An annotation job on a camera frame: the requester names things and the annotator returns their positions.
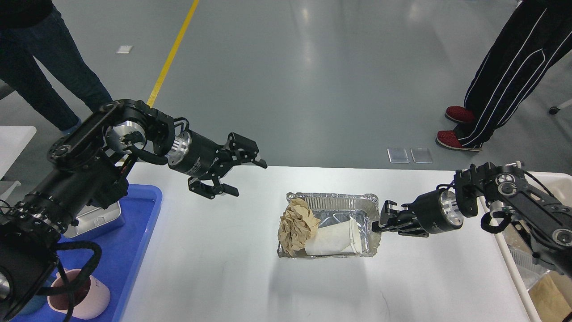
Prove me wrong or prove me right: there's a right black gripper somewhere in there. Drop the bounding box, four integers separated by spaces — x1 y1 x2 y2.
370 188 464 237

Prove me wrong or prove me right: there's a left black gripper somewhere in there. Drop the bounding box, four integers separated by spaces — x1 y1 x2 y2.
166 130 268 199

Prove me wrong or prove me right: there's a white paper cup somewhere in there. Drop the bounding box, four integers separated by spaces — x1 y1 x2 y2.
304 218 363 255

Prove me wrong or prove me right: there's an aluminium foil tray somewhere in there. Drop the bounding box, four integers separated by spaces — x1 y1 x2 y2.
277 192 381 259

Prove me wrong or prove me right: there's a brown paper napkin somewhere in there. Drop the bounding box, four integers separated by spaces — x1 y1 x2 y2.
277 198 321 257

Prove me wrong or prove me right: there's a small steel rectangular tin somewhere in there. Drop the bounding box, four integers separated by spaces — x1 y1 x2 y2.
63 202 125 241

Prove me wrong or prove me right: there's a pink mug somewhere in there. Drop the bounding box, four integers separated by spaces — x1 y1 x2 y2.
47 275 111 320

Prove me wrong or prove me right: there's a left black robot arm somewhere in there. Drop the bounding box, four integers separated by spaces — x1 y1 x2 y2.
0 99 267 322

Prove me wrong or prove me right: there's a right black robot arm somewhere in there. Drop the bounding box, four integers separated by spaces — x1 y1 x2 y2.
370 162 572 276

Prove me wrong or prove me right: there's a left clear floor plate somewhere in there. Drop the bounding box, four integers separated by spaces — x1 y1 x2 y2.
387 147 409 164

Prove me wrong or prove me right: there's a clear floor plate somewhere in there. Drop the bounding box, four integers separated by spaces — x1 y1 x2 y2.
387 147 409 164
409 148 433 164

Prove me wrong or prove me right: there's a right clear floor plate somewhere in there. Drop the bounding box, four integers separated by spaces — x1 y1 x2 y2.
409 148 433 164

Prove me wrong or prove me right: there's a blue plastic tray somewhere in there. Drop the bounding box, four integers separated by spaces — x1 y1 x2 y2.
13 184 163 322

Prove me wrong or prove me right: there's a foil tray in bin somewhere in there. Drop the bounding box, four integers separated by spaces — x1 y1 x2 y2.
508 245 550 291

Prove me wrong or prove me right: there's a beige plastic waste bin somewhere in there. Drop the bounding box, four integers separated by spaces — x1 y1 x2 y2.
494 171 572 322

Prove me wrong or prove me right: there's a white chair base with castors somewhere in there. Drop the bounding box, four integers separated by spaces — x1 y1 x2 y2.
548 99 572 115

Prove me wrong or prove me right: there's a white side table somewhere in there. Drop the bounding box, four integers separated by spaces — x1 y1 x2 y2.
0 126 37 178

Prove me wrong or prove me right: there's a walking person in tracksuit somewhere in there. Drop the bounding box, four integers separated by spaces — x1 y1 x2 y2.
436 0 572 152

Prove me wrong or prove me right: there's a standing person in jeans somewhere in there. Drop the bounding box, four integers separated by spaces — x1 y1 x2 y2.
0 0 112 135

